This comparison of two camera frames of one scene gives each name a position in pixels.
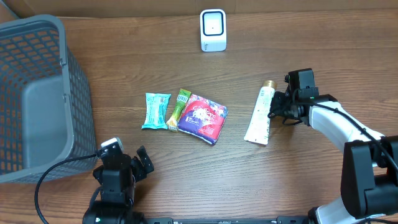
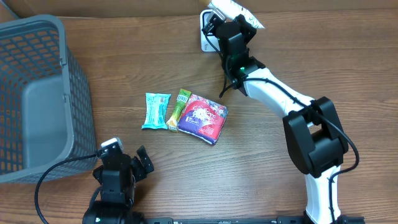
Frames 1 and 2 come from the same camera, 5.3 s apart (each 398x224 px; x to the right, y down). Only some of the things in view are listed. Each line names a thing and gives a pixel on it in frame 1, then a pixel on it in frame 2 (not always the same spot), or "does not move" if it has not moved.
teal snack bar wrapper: (155, 111) does not move
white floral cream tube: (257, 130) -> (230, 10)
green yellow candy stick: (183, 97) does not move
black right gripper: (277, 109) -> (248, 31)
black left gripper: (146, 160) does not move
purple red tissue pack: (203, 118) does not move
